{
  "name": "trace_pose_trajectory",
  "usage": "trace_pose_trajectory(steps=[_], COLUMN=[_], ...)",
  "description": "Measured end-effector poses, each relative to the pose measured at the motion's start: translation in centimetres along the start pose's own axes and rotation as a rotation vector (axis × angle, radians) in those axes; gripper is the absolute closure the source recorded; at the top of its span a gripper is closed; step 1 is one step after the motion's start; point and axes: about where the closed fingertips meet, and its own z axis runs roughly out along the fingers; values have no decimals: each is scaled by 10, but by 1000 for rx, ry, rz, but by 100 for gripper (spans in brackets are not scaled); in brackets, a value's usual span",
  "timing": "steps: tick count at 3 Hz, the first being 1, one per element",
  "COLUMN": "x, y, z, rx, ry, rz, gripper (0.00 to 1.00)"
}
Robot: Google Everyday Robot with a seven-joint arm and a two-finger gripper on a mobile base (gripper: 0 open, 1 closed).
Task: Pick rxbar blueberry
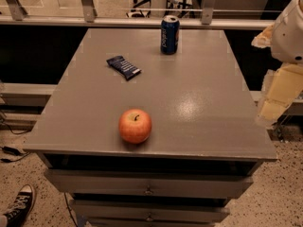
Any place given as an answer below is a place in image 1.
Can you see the top grey drawer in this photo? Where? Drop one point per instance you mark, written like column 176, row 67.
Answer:
column 148, row 184

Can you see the metal railing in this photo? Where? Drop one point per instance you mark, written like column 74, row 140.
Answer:
column 234, row 14

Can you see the dark blue snack bar wrapper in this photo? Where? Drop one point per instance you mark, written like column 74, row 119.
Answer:
column 123, row 67

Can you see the grey drawer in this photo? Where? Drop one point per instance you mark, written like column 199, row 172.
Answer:
column 148, row 211
column 148, row 184

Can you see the black and white sneaker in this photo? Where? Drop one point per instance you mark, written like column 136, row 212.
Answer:
column 17, row 212

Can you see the blue soda can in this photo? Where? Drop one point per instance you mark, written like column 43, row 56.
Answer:
column 169, row 34

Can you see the middle grey drawer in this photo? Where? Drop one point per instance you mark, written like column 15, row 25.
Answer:
column 148, row 211

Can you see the black power adapter with cable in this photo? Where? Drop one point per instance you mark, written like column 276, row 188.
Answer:
column 16, row 153

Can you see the grey drawer cabinet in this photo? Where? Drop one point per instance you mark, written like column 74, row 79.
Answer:
column 202, row 115

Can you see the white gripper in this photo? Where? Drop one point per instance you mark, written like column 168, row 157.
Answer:
column 289, row 38

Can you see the red apple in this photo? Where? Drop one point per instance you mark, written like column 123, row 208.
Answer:
column 135, row 126

